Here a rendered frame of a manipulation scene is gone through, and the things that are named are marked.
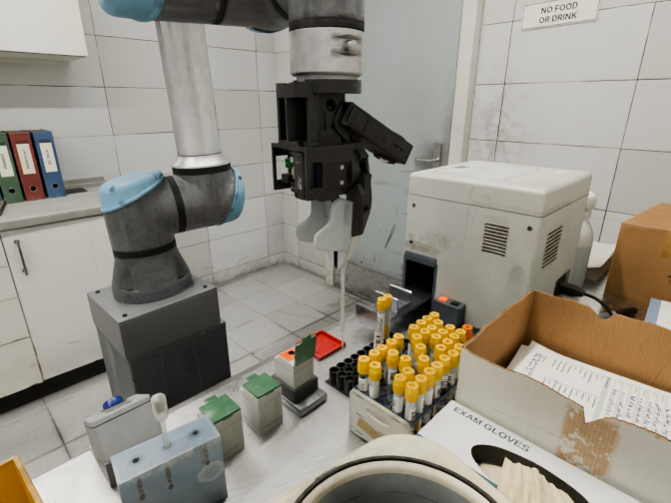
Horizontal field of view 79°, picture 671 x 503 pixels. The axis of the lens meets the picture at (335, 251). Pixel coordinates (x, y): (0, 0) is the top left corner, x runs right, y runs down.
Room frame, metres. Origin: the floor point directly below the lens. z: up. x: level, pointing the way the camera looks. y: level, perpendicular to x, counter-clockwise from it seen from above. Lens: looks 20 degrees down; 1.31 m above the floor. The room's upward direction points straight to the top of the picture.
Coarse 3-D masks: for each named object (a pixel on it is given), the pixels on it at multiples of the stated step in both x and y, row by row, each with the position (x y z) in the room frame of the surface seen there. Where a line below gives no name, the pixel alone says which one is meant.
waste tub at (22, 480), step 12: (0, 468) 0.30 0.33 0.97; (12, 468) 0.31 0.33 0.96; (24, 468) 0.30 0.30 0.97; (0, 480) 0.30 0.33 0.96; (12, 480) 0.30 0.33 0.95; (24, 480) 0.28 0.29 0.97; (0, 492) 0.30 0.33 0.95; (12, 492) 0.30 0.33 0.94; (24, 492) 0.31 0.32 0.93; (36, 492) 0.27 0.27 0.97
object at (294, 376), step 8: (288, 352) 0.53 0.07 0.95; (280, 360) 0.51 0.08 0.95; (288, 360) 0.51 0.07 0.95; (312, 360) 0.52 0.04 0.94; (280, 368) 0.52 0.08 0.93; (288, 368) 0.50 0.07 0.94; (296, 368) 0.50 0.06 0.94; (304, 368) 0.51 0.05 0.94; (312, 368) 0.52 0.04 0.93; (280, 376) 0.52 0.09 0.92; (288, 376) 0.50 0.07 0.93; (296, 376) 0.50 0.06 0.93; (304, 376) 0.51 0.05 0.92; (312, 376) 0.52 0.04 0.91; (288, 384) 0.50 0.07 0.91; (296, 384) 0.50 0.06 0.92
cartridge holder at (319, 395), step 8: (272, 376) 0.52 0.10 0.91; (304, 384) 0.50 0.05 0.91; (312, 384) 0.51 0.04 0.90; (288, 392) 0.50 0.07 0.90; (296, 392) 0.49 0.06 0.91; (304, 392) 0.50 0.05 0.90; (312, 392) 0.51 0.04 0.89; (320, 392) 0.51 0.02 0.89; (288, 400) 0.49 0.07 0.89; (296, 400) 0.49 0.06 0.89; (304, 400) 0.49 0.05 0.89; (312, 400) 0.49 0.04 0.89; (320, 400) 0.50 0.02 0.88; (296, 408) 0.48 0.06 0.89; (304, 408) 0.48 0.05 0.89; (312, 408) 0.49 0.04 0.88
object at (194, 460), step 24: (168, 432) 0.34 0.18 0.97; (192, 432) 0.34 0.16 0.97; (216, 432) 0.34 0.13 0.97; (120, 456) 0.31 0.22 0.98; (144, 456) 0.31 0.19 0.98; (168, 456) 0.31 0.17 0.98; (192, 456) 0.32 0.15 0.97; (216, 456) 0.33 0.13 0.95; (120, 480) 0.28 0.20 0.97; (144, 480) 0.29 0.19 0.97; (168, 480) 0.30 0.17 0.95; (192, 480) 0.32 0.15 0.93; (216, 480) 0.33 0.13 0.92
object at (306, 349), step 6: (306, 336) 0.50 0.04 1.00; (312, 336) 0.51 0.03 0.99; (300, 342) 0.50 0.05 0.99; (306, 342) 0.50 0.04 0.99; (312, 342) 0.51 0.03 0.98; (300, 348) 0.49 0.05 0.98; (306, 348) 0.50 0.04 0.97; (312, 348) 0.51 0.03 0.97; (300, 354) 0.49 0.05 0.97; (306, 354) 0.50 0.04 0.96; (312, 354) 0.51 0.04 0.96; (294, 360) 0.49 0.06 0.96; (300, 360) 0.50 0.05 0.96
